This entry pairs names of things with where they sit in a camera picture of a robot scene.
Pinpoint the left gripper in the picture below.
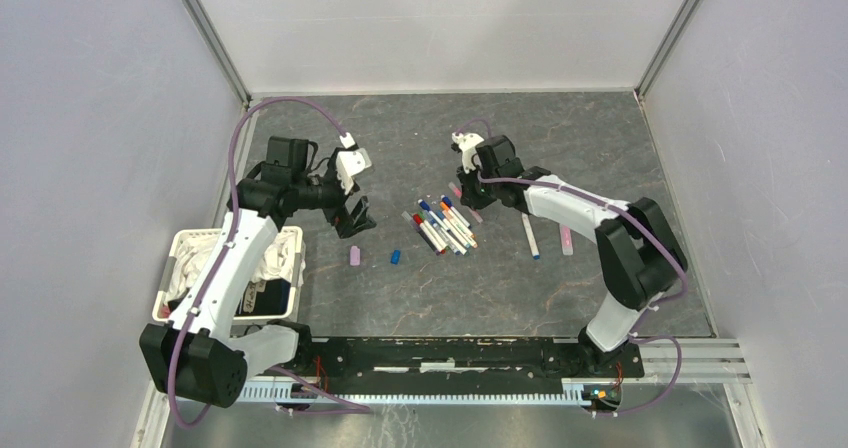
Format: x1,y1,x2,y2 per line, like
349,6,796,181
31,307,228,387
292,149,376,238

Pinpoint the pink pen cap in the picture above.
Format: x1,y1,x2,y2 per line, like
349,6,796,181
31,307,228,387
349,246,361,267

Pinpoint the orange cap marker pen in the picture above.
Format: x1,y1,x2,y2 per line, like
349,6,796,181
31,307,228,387
440,202,478,248

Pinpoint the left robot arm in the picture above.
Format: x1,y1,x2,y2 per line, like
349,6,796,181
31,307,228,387
139,134,376,408

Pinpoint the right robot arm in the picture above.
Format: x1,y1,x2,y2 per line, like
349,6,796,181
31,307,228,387
451,133,688,376

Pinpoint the purple grey marker pen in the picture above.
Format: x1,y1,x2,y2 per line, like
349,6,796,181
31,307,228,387
401,211,442,255

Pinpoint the green cap marker pen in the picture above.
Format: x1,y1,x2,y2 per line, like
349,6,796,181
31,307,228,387
419,211,460,255

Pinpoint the red cap marker pen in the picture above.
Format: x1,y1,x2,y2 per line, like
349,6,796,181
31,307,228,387
413,214,447,253

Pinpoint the dark blue cap marker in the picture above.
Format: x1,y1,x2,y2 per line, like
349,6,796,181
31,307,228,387
417,199,468,256

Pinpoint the white cloth in basket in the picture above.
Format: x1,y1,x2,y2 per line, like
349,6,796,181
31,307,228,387
163,227,305,302

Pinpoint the white plastic basket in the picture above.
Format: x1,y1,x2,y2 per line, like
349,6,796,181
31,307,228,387
151,226,306,328

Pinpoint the black item in basket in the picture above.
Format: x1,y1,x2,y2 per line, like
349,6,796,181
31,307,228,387
236,279,292,317

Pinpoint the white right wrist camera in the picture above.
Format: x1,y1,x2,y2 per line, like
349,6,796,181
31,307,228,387
451,133,484,173

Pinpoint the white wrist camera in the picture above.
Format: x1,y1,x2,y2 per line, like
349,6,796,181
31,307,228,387
336,148,373,195
451,133,484,173

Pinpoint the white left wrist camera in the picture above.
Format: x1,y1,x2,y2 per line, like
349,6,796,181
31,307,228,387
336,148,373,195

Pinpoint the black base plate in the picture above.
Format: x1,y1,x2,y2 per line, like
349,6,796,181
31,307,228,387
283,336,645,396

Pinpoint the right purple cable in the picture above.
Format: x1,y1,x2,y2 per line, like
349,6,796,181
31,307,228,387
453,117,690,418

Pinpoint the white cable duct strip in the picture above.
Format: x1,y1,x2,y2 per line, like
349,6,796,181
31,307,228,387
231,381,587,407

